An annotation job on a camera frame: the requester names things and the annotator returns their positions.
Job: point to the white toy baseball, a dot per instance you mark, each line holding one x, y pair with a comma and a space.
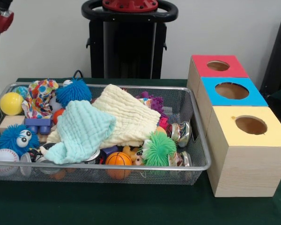
3, 157

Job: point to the multicolour dotted fabric scrap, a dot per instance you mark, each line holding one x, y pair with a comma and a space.
44, 86

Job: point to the dark green tablecloth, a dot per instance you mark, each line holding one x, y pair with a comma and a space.
131, 206

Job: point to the wooden box with three holes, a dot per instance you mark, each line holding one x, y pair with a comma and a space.
248, 168

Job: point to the green spiky ball toy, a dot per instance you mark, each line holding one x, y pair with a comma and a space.
160, 148

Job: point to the orange toy basketball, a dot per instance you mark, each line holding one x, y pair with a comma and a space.
119, 159

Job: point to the mint waffle cloth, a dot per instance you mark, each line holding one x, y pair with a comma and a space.
84, 129

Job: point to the shallow mesh bin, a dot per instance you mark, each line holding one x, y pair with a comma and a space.
154, 175

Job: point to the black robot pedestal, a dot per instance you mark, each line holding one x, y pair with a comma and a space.
131, 47

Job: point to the yellow plastic ball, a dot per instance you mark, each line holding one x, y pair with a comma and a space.
11, 103

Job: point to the black upright panel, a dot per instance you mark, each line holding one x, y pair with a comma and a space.
278, 58

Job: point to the cream waffle cloth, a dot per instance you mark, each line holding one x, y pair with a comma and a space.
131, 117

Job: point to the multicolour patterned fabric bow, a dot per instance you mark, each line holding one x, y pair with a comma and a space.
35, 107

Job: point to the blue spiky ball with eyes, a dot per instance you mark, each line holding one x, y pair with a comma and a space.
8, 139

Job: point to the red robot arm base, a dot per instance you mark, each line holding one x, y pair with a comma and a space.
131, 5

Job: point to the small blue spiky ball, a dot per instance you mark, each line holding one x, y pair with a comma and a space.
72, 92

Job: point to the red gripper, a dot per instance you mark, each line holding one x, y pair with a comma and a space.
1, 22

